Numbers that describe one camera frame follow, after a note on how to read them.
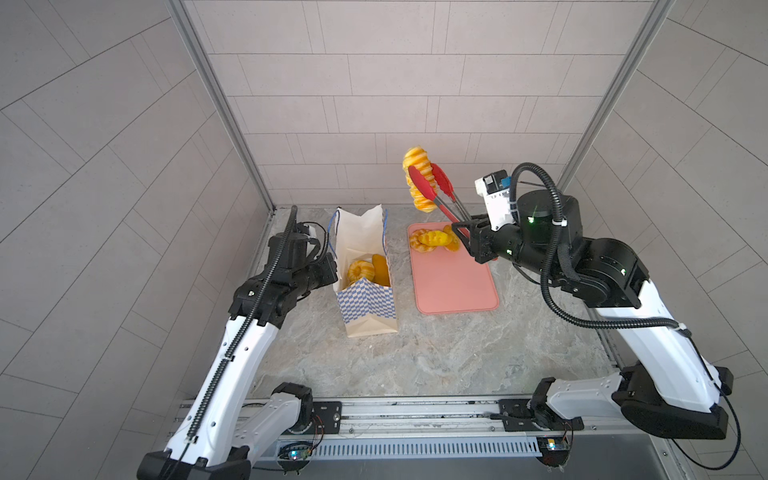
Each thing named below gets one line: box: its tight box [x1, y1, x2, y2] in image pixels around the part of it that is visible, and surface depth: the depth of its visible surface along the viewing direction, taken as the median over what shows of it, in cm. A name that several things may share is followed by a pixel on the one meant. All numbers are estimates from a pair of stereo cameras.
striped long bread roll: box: [402, 146, 439, 213], surface depth 61 cm
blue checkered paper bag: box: [333, 204, 398, 337], surface depth 82 cm
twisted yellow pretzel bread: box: [409, 228, 436, 253], surface depth 104 cm
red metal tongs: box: [408, 163, 471, 238], surface depth 60 cm
